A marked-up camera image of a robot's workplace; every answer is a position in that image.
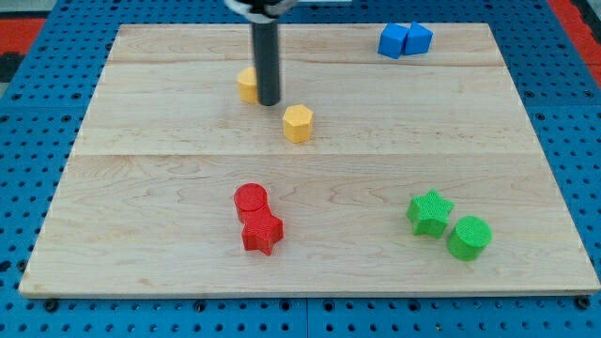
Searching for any light wooden board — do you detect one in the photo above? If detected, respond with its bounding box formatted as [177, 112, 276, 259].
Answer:
[20, 23, 600, 299]

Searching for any red circle block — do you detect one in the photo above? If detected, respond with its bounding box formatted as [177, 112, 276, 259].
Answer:
[233, 182, 269, 223]

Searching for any red star block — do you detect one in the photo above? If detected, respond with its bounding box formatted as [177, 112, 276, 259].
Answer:
[241, 209, 284, 255]

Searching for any yellow hexagon block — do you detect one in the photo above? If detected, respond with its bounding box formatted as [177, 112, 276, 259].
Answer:
[283, 104, 314, 143]

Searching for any green star block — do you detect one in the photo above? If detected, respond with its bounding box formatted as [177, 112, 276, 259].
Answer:
[406, 190, 455, 239]

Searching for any blue cube block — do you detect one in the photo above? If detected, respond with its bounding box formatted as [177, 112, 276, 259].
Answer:
[404, 22, 434, 55]
[378, 23, 408, 59]

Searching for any blue cube block right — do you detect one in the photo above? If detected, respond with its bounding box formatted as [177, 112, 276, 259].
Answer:
[404, 22, 434, 55]

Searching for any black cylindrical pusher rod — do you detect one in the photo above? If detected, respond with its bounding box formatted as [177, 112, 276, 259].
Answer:
[251, 21, 281, 106]

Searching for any yellow block behind rod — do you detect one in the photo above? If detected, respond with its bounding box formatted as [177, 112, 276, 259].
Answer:
[237, 67, 258, 104]

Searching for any green circle block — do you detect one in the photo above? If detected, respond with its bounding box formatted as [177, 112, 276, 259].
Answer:
[447, 215, 493, 261]

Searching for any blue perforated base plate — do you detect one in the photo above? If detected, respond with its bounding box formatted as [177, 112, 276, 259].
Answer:
[1, 1, 600, 337]

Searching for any blue cube block left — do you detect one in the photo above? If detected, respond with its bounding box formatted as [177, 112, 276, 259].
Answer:
[378, 23, 408, 59]

